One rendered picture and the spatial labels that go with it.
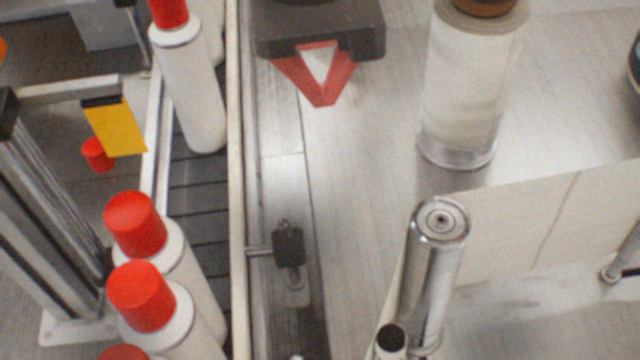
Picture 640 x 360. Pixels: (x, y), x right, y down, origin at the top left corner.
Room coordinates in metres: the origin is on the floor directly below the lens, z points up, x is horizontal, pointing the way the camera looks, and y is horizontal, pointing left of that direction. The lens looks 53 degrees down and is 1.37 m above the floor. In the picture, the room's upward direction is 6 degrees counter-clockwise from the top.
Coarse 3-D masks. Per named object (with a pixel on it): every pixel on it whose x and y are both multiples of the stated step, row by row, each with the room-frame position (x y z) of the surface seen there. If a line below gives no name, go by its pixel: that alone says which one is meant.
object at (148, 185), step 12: (156, 60) 0.50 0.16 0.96; (156, 72) 0.48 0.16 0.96; (156, 84) 0.46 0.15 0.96; (156, 96) 0.44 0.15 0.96; (156, 108) 0.42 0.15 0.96; (156, 120) 0.40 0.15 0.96; (156, 132) 0.39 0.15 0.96; (156, 144) 0.38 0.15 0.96; (144, 156) 0.36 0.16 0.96; (156, 156) 0.36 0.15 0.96; (144, 168) 0.34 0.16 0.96; (156, 168) 0.35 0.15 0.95; (144, 180) 0.33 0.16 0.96; (156, 180) 0.34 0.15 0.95; (144, 192) 0.32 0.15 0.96
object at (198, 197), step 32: (224, 64) 0.57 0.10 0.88; (224, 96) 0.51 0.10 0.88; (192, 160) 0.42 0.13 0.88; (224, 160) 0.41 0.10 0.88; (192, 192) 0.37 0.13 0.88; (224, 192) 0.37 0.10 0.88; (192, 224) 0.33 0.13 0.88; (224, 224) 0.33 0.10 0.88; (224, 256) 0.29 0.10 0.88; (224, 288) 0.25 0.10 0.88; (224, 352) 0.19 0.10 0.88
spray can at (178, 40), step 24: (168, 0) 0.43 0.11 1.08; (168, 24) 0.43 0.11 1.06; (192, 24) 0.44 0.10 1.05; (168, 48) 0.42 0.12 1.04; (192, 48) 0.43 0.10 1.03; (168, 72) 0.42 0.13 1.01; (192, 72) 0.42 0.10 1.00; (192, 96) 0.42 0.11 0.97; (216, 96) 0.44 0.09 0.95; (192, 120) 0.42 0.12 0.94; (216, 120) 0.43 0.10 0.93; (192, 144) 0.43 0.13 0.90; (216, 144) 0.42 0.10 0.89
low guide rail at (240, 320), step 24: (240, 120) 0.45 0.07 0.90; (240, 144) 0.41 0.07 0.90; (240, 168) 0.37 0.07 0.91; (240, 192) 0.34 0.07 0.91; (240, 216) 0.31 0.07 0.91; (240, 240) 0.28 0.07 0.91; (240, 264) 0.26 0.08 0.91; (240, 288) 0.23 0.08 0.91; (240, 312) 0.21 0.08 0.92; (240, 336) 0.19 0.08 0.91
